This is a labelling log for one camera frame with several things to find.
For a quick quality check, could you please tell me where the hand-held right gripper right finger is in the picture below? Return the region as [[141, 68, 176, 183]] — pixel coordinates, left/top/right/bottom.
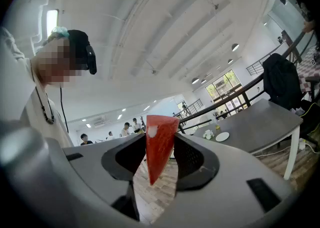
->
[[154, 132, 295, 228]]

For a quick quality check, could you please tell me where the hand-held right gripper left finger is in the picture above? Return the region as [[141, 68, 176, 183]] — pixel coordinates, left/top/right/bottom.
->
[[62, 133, 148, 222]]

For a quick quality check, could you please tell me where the red watermelon slice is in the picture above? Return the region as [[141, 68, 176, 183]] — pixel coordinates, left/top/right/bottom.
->
[[145, 114, 181, 186]]

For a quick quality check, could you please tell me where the grey wooden table top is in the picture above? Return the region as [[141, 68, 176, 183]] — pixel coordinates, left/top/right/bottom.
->
[[192, 98, 304, 181]]

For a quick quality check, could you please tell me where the white round plate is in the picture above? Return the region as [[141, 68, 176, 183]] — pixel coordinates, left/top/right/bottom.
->
[[215, 131, 230, 142]]

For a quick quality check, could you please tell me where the group of ceiling panel lights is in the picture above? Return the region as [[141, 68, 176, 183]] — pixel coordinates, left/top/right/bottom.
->
[[81, 99, 158, 129]]

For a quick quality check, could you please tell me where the grey stair railing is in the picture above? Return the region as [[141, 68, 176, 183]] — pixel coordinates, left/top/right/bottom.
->
[[186, 98, 202, 117]]

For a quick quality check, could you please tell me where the black metal railing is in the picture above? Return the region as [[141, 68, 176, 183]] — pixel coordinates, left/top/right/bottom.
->
[[172, 30, 318, 135]]

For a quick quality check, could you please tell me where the large black-framed window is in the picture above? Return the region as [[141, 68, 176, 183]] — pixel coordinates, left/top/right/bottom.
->
[[205, 69, 243, 100]]

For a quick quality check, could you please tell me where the person's head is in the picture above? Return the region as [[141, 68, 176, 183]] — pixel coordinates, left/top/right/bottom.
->
[[31, 38, 83, 89]]

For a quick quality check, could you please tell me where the black jacket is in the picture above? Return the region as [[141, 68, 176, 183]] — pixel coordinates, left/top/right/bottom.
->
[[262, 53, 305, 110]]

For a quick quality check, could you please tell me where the person's beige sweatshirt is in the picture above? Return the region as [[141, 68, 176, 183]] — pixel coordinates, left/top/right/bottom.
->
[[0, 26, 76, 148]]

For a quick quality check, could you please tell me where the grey balcony railing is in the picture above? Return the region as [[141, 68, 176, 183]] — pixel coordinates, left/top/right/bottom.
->
[[246, 56, 272, 75]]

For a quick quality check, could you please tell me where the teal hair scrunchie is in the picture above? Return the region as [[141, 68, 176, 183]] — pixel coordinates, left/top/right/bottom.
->
[[51, 26, 70, 38]]

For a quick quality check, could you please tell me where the black bead necklace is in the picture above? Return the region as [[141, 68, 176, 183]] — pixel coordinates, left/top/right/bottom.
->
[[34, 85, 55, 125]]

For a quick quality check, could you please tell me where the thin black headset cable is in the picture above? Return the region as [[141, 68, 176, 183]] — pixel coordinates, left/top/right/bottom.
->
[[59, 86, 70, 134]]

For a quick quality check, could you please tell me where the yellow cable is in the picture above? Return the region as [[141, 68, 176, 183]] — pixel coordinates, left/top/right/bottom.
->
[[298, 101, 320, 153]]

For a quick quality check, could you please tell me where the black head-mounted camera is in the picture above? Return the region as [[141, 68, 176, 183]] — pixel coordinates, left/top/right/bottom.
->
[[67, 29, 98, 75]]

